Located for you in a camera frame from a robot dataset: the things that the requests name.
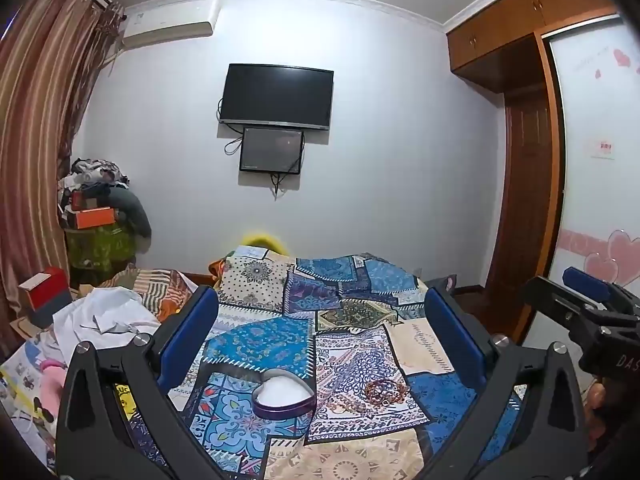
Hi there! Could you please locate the small black wall monitor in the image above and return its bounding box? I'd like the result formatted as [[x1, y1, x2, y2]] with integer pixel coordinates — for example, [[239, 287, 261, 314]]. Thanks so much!
[[238, 127, 305, 175]]

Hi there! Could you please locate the orange box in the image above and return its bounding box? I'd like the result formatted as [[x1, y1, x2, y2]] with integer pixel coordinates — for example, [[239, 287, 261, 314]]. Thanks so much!
[[75, 207, 116, 229]]

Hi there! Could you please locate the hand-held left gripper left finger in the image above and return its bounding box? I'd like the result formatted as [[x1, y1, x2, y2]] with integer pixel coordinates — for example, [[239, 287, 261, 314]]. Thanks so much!
[[56, 285, 221, 480]]

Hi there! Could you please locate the striped brown curtain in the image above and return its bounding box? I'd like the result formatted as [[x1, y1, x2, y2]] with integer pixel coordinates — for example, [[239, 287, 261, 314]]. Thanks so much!
[[0, 0, 126, 346]]

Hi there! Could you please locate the grey cushion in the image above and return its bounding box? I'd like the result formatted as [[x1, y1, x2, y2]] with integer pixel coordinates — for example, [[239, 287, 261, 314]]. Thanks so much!
[[116, 190, 152, 239]]

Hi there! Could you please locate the patchwork printed blanket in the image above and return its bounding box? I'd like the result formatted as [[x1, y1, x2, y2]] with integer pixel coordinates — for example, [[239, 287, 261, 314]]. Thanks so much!
[[125, 245, 536, 480]]

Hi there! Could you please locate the white air conditioner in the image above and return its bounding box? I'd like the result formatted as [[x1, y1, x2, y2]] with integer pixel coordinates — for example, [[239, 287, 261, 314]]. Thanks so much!
[[121, 0, 221, 51]]

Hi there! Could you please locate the person's right hand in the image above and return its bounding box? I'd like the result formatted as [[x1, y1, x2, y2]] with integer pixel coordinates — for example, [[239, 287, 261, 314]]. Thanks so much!
[[586, 379, 609, 456]]

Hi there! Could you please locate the black wall television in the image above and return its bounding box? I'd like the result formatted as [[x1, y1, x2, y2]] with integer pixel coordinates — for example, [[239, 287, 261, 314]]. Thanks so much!
[[219, 63, 335, 131]]

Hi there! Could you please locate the orange striped blanket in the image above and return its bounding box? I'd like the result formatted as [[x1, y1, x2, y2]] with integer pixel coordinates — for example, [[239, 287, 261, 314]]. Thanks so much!
[[106, 267, 199, 322]]

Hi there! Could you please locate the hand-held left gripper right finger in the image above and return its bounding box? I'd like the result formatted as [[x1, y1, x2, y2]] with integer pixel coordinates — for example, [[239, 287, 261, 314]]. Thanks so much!
[[424, 287, 589, 480]]

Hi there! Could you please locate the pile of clothes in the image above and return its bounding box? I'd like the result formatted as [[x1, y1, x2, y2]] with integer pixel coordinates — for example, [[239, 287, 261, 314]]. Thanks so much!
[[56, 158, 132, 208]]

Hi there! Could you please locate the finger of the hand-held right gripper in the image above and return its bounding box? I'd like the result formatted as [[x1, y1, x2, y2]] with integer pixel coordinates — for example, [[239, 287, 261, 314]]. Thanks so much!
[[562, 266, 640, 311], [520, 276, 608, 333]]

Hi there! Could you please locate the printed paper sheet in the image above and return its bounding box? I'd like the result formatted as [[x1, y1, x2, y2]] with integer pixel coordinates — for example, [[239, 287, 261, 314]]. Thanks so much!
[[0, 337, 66, 471]]

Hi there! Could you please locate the yellow plush item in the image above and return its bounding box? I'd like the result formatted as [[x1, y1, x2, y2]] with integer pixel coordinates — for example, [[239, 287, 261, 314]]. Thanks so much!
[[239, 232, 287, 257]]

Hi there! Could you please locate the brown wooden door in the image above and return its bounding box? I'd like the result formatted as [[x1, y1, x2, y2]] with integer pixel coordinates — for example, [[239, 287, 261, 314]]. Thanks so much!
[[486, 92, 557, 347]]

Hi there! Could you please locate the green patterned bag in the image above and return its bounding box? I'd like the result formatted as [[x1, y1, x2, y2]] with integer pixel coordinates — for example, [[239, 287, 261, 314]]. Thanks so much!
[[66, 224, 137, 272]]

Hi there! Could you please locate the white cloth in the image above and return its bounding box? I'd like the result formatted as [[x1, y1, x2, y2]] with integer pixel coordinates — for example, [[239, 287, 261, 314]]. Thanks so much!
[[52, 287, 162, 362]]

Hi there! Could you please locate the red box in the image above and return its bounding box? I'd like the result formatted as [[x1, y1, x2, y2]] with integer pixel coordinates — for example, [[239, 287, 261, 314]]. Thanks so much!
[[18, 266, 74, 329]]

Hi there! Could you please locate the wooden overhead cabinet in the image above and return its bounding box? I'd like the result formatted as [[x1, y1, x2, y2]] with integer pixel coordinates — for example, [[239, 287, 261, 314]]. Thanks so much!
[[446, 0, 623, 94]]

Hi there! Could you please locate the pink plush toy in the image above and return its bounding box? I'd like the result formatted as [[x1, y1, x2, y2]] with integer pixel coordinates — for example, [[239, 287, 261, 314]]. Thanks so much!
[[34, 359, 69, 423]]

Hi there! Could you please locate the purple heart-shaped box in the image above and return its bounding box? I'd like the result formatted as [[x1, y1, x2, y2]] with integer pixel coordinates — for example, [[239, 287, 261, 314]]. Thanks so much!
[[251, 368, 317, 419]]

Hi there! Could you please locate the brown bead bracelet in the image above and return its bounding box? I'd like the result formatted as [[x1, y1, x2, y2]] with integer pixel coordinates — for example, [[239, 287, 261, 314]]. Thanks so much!
[[366, 378, 408, 407]]

